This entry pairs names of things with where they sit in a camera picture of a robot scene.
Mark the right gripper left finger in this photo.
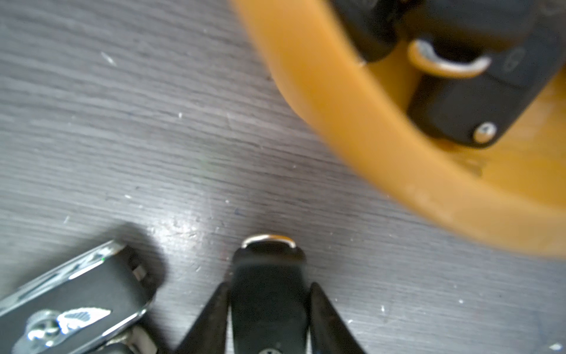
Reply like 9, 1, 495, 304
174, 282, 230, 354

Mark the black car key top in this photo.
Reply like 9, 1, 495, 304
230, 234, 309, 353

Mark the yellow plastic storage box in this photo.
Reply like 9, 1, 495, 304
233, 1, 565, 259

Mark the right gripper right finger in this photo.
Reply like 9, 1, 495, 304
310, 283, 365, 354

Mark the black chrome-edged car key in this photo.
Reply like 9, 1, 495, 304
1, 240, 158, 353

